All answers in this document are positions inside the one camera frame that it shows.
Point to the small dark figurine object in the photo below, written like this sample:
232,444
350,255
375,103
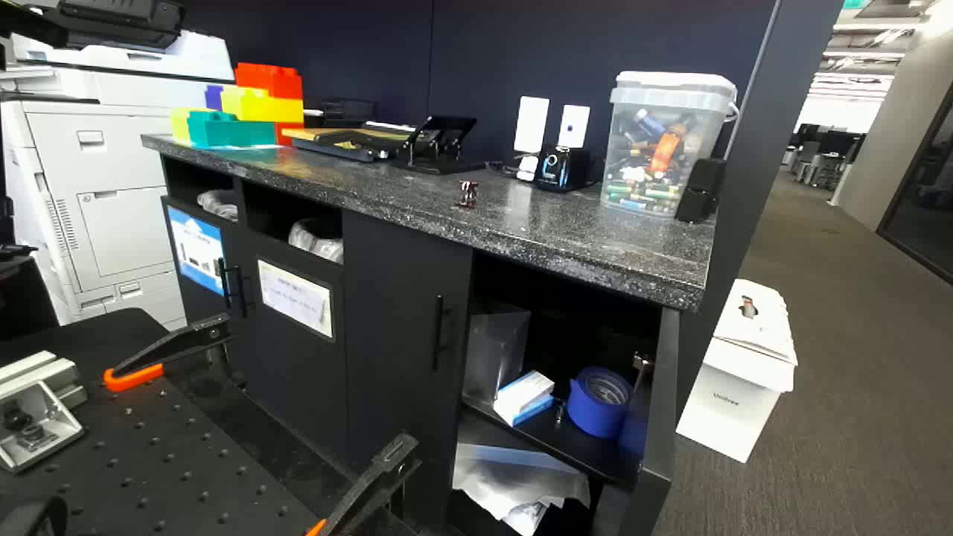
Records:
467,194

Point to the black cabinet with granite countertop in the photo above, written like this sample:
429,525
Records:
554,225

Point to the small white desk item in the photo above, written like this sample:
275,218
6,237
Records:
528,169

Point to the closed black cabinet door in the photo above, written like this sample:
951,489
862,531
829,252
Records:
396,368

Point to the small white and blue box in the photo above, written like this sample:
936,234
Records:
521,397

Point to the clear plastic bag in cubby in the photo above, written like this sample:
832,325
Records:
315,243

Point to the blue tape roll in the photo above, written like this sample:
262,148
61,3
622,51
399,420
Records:
595,405

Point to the white paper drawer label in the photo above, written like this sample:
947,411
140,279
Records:
296,298

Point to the crumpled white plastic sheets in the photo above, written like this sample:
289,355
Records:
516,481

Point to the clear plastic bucket with lid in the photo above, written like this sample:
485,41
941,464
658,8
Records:
667,137

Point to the small black box device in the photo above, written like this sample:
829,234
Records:
700,188

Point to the open black cabinet door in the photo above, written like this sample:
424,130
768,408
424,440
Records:
656,435

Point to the white bundle in cubby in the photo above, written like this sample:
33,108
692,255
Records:
217,203

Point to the yellow plastic bin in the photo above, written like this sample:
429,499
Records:
259,106

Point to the white cardboard box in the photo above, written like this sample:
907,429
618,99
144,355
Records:
740,374

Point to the orange plastic bin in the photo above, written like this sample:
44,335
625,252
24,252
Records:
268,78

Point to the blue plastic bin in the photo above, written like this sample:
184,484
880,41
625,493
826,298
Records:
213,97

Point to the black perforated table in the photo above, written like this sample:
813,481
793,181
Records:
167,466

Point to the white office printer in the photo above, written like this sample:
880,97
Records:
89,188

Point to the large white wall outlet plate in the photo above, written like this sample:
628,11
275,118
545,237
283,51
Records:
531,124

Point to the small white wall plate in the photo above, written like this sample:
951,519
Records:
572,127

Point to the grey metal bracket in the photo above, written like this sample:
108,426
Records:
33,417

